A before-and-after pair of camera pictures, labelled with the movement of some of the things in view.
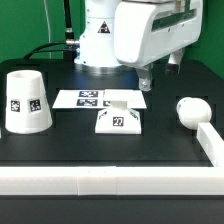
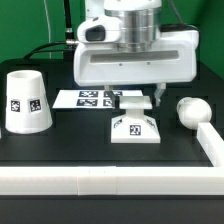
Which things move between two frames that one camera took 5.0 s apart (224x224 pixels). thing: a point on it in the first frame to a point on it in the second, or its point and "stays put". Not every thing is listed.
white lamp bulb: x=191 y=111 stays put
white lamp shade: x=27 y=106 stays put
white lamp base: x=118 y=119 to x=134 y=127
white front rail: x=95 y=181 stays put
